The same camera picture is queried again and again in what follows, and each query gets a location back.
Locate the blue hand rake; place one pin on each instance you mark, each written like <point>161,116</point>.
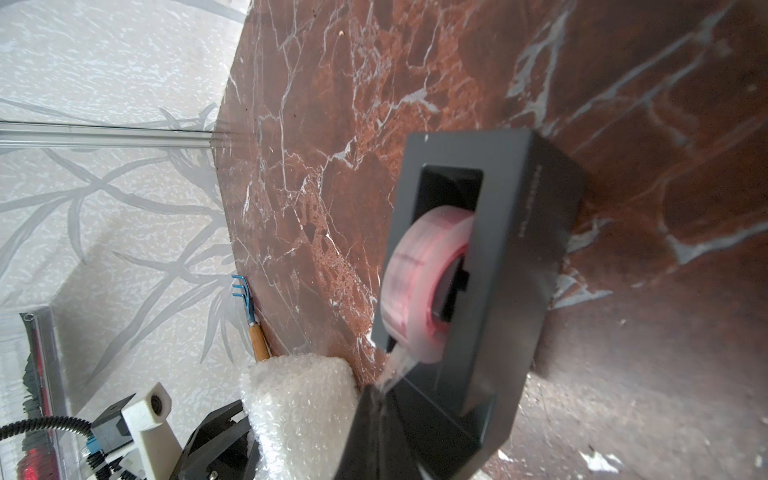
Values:
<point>258,341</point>

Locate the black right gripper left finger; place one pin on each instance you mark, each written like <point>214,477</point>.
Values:
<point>360,457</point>

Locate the aluminium frame rail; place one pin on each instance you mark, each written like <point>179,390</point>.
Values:
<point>71,136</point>

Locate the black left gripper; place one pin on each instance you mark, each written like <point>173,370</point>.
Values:
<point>223,446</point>

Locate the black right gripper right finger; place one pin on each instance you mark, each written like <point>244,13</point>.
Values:
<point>394,458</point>

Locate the clear adhesive tape roll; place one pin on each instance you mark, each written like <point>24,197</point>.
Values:
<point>417,282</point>

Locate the black tape dispenser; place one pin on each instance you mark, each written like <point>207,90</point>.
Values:
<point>525,195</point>

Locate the clear plastic wall tray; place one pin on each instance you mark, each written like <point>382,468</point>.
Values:
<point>32,387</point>

